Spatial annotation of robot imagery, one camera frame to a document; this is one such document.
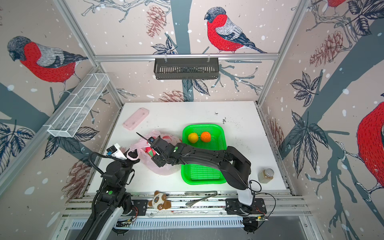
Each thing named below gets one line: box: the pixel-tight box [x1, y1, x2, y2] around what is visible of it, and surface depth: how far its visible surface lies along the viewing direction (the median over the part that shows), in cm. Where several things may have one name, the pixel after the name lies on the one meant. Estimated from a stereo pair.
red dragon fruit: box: [145, 147, 157, 158], surface depth 79 cm
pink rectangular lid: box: [122, 107, 150, 131], surface depth 113 cm
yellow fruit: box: [188, 132, 199, 144], surface depth 97 cm
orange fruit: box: [201, 131, 212, 143], surface depth 97 cm
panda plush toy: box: [148, 190, 172, 211], surface depth 76 cm
